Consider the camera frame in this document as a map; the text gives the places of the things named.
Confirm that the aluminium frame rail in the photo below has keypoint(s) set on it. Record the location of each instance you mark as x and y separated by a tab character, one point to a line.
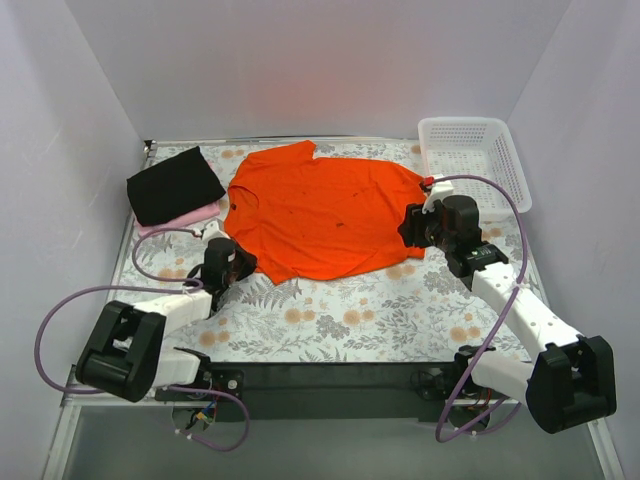
104	437

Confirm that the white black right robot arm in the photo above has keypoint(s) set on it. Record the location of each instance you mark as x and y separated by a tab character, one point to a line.
569	379

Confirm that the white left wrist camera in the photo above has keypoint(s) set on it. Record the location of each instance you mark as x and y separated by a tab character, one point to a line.
210	231

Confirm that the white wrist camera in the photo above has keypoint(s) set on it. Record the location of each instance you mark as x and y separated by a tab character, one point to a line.
436	188
210	231

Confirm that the folded pink t shirt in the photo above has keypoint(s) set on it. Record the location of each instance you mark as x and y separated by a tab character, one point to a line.
170	220

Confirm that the floral table cloth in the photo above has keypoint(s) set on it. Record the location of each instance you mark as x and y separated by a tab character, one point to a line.
413	311

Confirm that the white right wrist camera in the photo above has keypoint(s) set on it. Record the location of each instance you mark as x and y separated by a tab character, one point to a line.
436	188

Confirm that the orange t shirt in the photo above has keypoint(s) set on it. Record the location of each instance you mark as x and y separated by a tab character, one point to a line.
320	218

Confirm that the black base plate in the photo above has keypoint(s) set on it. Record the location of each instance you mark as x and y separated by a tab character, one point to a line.
320	391

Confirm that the white plastic basket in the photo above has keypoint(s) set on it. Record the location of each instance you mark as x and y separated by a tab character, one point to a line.
477	146

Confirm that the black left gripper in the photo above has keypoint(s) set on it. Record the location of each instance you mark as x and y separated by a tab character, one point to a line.
241	263

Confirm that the folded black t shirt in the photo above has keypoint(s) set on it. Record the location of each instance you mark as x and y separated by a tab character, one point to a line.
172	186

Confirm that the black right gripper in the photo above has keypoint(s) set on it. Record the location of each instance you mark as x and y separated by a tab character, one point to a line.
412	226

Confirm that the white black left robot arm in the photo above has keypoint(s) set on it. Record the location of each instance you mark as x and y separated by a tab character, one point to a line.
125	354

